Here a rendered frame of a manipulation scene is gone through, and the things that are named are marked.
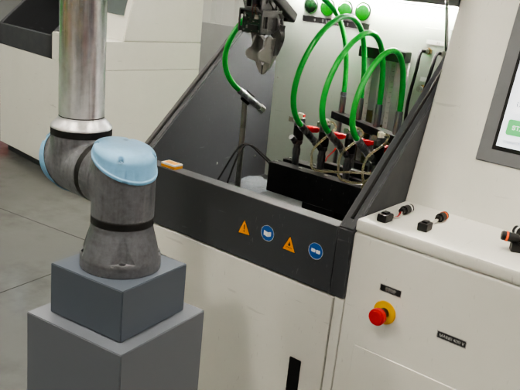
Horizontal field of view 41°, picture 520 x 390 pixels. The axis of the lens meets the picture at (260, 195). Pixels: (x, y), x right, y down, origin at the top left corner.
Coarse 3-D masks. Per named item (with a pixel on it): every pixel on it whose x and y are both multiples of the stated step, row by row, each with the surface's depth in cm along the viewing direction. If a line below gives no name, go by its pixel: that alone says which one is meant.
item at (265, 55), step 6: (270, 36) 164; (270, 42) 164; (264, 48) 163; (270, 48) 165; (258, 54) 162; (264, 54) 164; (270, 54) 165; (264, 60) 165; (270, 60) 166; (264, 66) 167; (270, 66) 167; (264, 72) 168
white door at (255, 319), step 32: (192, 256) 181; (224, 256) 174; (192, 288) 183; (224, 288) 176; (256, 288) 169; (288, 288) 163; (224, 320) 178; (256, 320) 171; (288, 320) 165; (320, 320) 159; (224, 352) 180; (256, 352) 173; (288, 352) 166; (320, 352) 160; (224, 384) 182; (256, 384) 175; (288, 384) 167; (320, 384) 162
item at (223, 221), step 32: (160, 192) 185; (192, 192) 177; (224, 192) 170; (160, 224) 187; (192, 224) 179; (224, 224) 172; (256, 224) 166; (288, 224) 160; (320, 224) 154; (256, 256) 167; (288, 256) 161; (320, 288) 157
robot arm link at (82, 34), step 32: (64, 0) 125; (96, 0) 125; (64, 32) 127; (96, 32) 127; (64, 64) 128; (96, 64) 129; (64, 96) 130; (96, 96) 131; (64, 128) 130; (96, 128) 131; (64, 160) 131
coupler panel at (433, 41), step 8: (424, 32) 188; (432, 32) 187; (440, 32) 185; (448, 32) 184; (424, 40) 189; (432, 40) 187; (440, 40) 186; (448, 40) 184; (424, 48) 186; (432, 48) 188; (440, 48) 186; (424, 56) 189; (432, 56) 188; (440, 56) 184; (424, 64) 190; (424, 72) 190; (416, 80) 192; (424, 80) 190; (416, 88) 189; (416, 96) 193
